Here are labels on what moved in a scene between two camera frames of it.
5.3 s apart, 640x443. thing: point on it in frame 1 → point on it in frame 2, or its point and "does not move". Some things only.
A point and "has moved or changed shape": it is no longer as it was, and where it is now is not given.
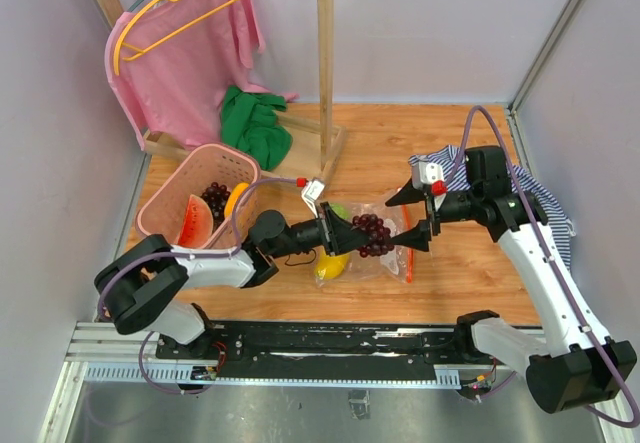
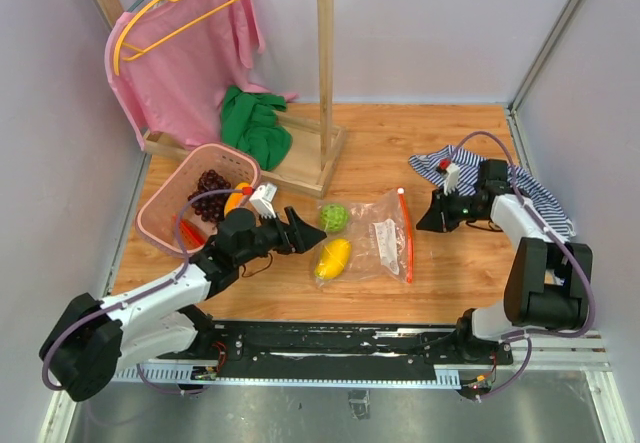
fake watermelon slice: (197, 223) has moved or changed shape
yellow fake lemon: (329, 267) does not move
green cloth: (249, 124) does not move
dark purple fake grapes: (379, 236) → (210, 207)
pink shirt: (172, 59) does not move
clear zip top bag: (395, 263) does not move
